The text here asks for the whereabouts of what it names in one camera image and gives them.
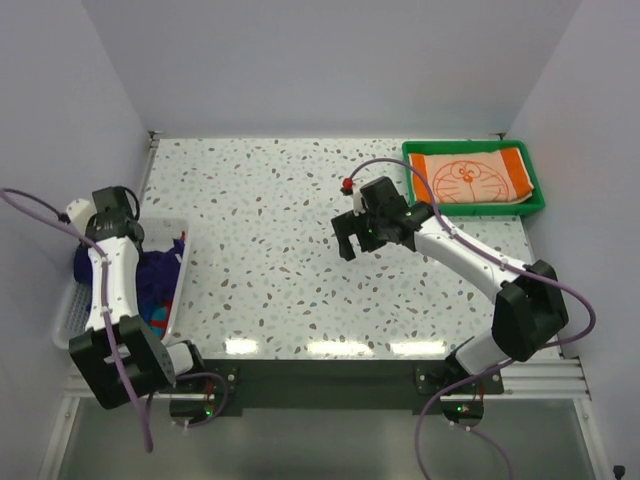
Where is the orange Doraemon towel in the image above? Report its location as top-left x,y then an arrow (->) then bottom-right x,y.
408,147 -> 534,205

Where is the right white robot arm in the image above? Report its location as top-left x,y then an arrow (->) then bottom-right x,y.
331,176 -> 568,393

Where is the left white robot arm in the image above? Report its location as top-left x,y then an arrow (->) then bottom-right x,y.
68,186 -> 208,409

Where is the purple towel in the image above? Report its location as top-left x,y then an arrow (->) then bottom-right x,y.
73,238 -> 185,331

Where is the blue towel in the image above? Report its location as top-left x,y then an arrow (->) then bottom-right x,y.
148,301 -> 172,338

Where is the white plastic basket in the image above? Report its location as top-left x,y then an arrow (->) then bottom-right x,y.
52,217 -> 193,351

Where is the green plastic tray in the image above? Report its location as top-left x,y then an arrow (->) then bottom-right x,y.
402,140 -> 545,216

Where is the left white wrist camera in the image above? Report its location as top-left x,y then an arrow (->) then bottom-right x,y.
66,198 -> 97,232

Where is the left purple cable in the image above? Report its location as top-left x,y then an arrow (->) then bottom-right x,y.
0,187 -> 229,454

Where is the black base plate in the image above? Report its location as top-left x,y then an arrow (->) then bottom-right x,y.
168,357 -> 504,419

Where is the aluminium rail frame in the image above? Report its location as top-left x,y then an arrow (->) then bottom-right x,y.
63,352 -> 591,401

